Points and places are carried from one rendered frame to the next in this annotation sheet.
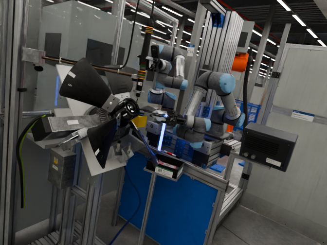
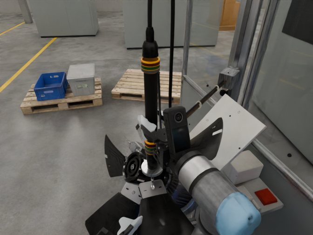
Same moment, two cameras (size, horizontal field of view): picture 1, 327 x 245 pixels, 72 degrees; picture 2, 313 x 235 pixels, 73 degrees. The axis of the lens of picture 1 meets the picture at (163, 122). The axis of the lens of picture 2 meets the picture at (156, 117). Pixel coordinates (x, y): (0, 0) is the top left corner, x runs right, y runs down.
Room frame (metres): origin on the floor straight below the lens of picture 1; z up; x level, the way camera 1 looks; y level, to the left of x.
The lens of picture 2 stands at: (1.63, -0.18, 1.83)
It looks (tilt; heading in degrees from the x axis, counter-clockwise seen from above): 35 degrees down; 129
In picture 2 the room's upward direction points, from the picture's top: straight up
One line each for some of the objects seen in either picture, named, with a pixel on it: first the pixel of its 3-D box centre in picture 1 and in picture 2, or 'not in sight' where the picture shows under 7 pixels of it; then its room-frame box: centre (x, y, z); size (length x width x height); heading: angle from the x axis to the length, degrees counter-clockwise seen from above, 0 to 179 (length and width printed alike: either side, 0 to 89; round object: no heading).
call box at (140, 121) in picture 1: (135, 119); not in sight; (1.79, 0.23, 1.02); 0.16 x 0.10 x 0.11; 57
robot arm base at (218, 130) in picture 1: (215, 127); not in sight; (1.82, -0.43, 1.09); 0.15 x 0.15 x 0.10
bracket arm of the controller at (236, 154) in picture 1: (249, 159); not in sight; (1.28, -0.55, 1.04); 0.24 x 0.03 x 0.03; 57
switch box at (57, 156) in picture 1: (62, 167); not in sight; (1.31, 0.58, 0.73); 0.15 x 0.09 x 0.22; 57
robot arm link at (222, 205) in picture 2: (164, 66); (223, 205); (1.58, 0.07, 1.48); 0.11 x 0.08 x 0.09; 157
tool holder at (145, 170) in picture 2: (138, 83); (153, 155); (1.32, 0.19, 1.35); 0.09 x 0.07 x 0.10; 92
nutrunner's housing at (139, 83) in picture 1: (144, 57); (151, 117); (1.32, 0.18, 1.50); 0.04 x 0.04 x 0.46
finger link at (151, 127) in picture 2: (149, 62); (145, 130); (1.33, 0.15, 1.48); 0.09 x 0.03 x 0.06; 170
